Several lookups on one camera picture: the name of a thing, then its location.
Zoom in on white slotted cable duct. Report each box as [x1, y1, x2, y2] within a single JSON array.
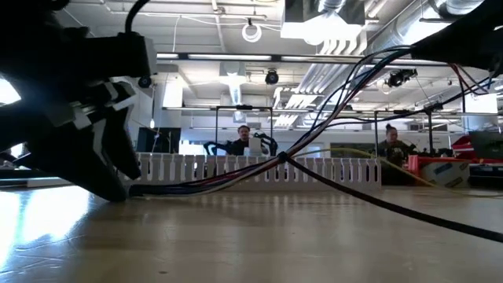
[[119, 153, 382, 193]]

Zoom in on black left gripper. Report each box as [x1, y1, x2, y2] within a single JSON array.
[[0, 76, 143, 204]]

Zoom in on long ceiling light bar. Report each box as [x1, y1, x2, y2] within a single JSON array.
[[156, 52, 464, 64]]

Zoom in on silver ventilation duct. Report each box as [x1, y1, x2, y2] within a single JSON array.
[[365, 0, 485, 56]]

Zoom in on black background robot arms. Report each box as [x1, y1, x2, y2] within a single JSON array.
[[202, 132, 279, 156]]

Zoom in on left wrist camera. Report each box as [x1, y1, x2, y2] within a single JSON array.
[[80, 32, 159, 79]]

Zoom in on person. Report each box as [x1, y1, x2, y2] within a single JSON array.
[[229, 124, 257, 156], [376, 123, 414, 186]]

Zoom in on red and black tool box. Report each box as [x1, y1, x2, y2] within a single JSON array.
[[451, 130, 503, 164]]

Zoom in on black overhead rig camera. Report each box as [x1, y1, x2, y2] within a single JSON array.
[[386, 68, 419, 89]]

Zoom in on white cable coil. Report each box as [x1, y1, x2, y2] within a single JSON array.
[[240, 22, 263, 44]]

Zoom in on orange plastic tool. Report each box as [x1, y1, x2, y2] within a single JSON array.
[[407, 154, 472, 171]]

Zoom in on black monitor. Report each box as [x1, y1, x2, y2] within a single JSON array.
[[136, 127, 182, 155]]

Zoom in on coloured wire bundle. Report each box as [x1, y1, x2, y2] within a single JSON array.
[[128, 43, 503, 198]]

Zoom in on white box with blue tape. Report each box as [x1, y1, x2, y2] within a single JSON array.
[[419, 160, 472, 189]]

